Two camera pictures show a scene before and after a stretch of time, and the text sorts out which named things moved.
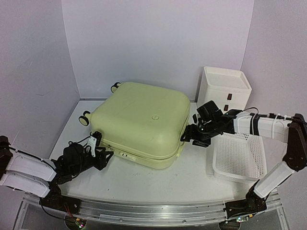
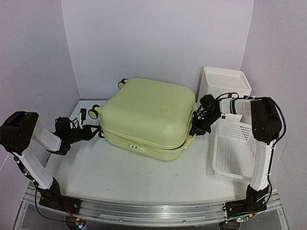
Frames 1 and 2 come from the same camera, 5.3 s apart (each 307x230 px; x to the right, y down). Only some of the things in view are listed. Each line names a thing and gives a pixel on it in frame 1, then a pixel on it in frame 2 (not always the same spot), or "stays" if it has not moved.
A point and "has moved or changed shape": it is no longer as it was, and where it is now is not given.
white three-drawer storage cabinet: x=229 y=89 stays
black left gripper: x=101 y=163 to x=87 y=134
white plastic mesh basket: x=238 y=157 stays
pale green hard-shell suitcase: x=140 y=123 has moved or changed shape
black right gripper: x=190 y=133 to x=197 y=129
